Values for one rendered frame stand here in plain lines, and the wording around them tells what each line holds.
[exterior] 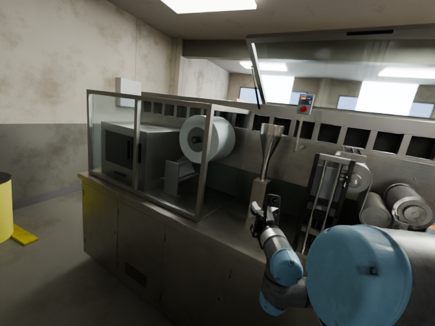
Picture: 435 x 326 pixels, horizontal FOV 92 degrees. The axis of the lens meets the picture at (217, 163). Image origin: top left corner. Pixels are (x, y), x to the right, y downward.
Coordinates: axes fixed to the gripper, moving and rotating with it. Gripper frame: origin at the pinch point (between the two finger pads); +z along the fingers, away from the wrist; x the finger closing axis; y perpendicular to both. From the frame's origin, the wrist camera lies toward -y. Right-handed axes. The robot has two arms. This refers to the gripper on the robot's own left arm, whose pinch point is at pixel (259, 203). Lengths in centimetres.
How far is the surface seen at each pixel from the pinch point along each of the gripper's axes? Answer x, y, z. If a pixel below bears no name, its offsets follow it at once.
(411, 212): 67, -11, 3
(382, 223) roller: 63, -1, 9
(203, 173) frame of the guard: -23.2, 4.8, 37.3
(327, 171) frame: 31.5, -17.3, 15.7
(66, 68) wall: -236, -31, 245
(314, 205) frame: 31.3, 0.2, 14.5
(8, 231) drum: -199, 143, 123
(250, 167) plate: 13, 5, 80
